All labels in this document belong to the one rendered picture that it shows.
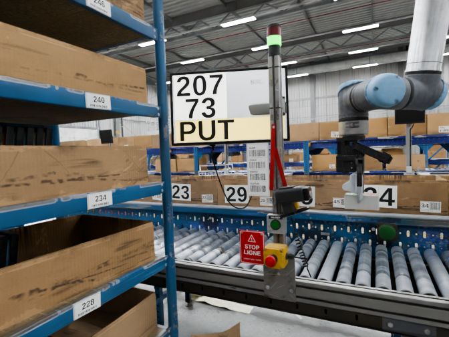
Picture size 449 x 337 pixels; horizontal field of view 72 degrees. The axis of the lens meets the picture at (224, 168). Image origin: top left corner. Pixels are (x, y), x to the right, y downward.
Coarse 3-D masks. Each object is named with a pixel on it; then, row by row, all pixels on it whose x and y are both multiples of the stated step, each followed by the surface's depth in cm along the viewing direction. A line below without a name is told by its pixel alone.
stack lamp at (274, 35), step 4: (268, 28) 109; (272, 28) 108; (276, 28) 108; (280, 28) 109; (268, 32) 109; (272, 32) 108; (276, 32) 108; (280, 32) 109; (268, 36) 109; (272, 36) 108; (276, 36) 108; (280, 36) 109; (268, 40) 110; (272, 40) 108; (276, 40) 108; (280, 40) 109; (268, 44) 110; (280, 44) 109
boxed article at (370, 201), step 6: (348, 198) 99; (354, 198) 98; (366, 198) 96; (372, 198) 95; (378, 198) 95; (348, 204) 99; (354, 204) 98; (360, 204) 97; (366, 204) 96; (372, 204) 95; (378, 204) 95; (378, 210) 95
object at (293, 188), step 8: (280, 192) 105; (288, 192) 103; (296, 192) 102; (304, 192) 101; (280, 200) 105; (288, 200) 104; (296, 200) 103; (304, 200) 102; (288, 208) 105; (296, 208) 105; (280, 216) 106; (288, 216) 105
